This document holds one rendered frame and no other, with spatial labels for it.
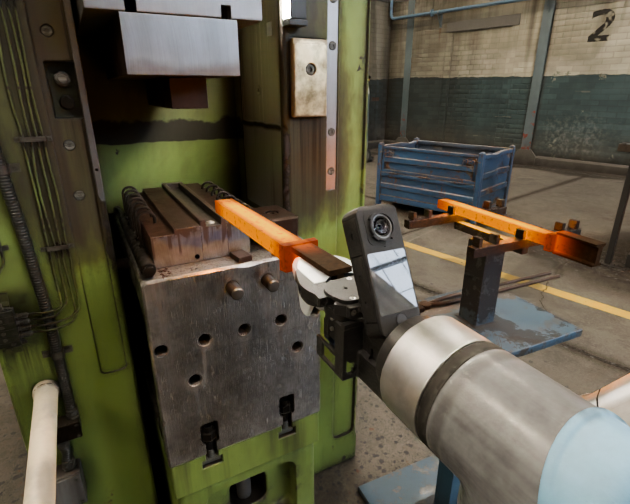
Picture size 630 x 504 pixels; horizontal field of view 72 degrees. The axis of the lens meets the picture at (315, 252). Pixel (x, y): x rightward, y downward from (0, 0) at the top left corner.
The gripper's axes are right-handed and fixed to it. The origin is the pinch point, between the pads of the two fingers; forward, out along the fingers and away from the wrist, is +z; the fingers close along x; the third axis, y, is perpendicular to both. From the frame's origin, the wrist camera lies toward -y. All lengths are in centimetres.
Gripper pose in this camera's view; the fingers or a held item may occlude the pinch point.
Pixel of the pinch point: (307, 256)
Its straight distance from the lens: 51.1
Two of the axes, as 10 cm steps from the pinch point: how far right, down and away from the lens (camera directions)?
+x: 8.8, -1.7, 4.4
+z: -4.8, -3.3, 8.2
